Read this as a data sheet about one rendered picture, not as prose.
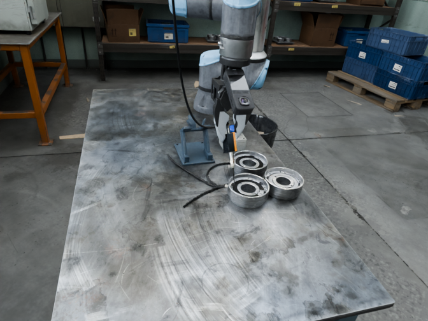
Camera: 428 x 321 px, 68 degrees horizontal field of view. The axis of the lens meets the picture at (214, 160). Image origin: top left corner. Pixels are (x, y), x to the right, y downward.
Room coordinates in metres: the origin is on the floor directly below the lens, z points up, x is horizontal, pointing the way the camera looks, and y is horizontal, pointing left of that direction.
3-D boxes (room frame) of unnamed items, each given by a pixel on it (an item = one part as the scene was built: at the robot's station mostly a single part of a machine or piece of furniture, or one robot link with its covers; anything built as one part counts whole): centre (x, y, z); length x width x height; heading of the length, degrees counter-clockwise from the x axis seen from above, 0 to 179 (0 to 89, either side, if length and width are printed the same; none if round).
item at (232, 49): (0.74, -0.03, 1.15); 0.08 x 0.08 x 0.05
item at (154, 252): (0.87, 0.10, 0.79); 1.20 x 0.60 x 0.02; 17
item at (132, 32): (4.12, 1.25, 0.64); 0.49 x 0.40 x 0.37; 112
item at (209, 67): (1.25, 0.02, 0.97); 0.13 x 0.12 x 0.14; 81
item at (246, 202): (0.66, -0.09, 0.82); 0.10 x 0.10 x 0.04
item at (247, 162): (0.78, -0.10, 0.82); 0.10 x 0.10 x 0.04
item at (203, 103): (1.25, 0.03, 0.85); 0.15 x 0.15 x 0.10
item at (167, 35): (4.30, 0.74, 0.56); 0.52 x 0.38 x 0.22; 104
